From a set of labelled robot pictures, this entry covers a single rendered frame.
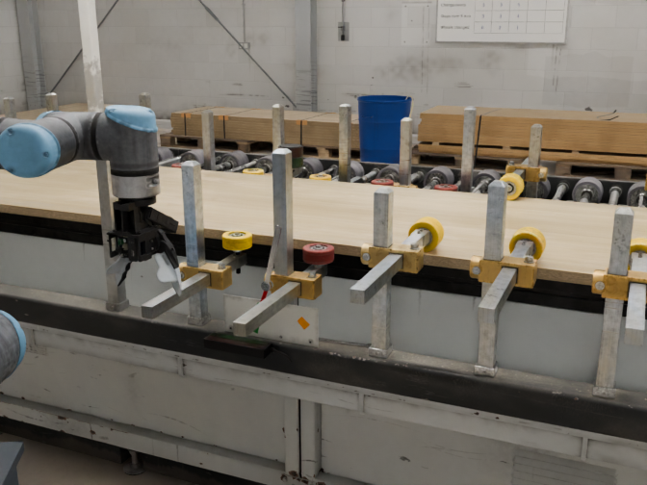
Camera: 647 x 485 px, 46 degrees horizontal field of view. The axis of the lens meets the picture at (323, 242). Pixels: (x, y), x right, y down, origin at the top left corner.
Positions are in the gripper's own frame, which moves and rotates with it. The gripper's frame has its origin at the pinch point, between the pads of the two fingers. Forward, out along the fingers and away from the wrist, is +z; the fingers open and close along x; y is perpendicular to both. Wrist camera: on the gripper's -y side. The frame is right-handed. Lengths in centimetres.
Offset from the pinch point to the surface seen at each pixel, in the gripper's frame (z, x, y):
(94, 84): -27, -121, -131
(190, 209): -7.2, -13.9, -36.1
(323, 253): 4, 17, -47
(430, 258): 5, 42, -57
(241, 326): 8.5, 15.7, -8.5
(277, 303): 8.6, 16.6, -23.5
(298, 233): 4, 4, -62
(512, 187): -1, 50, -123
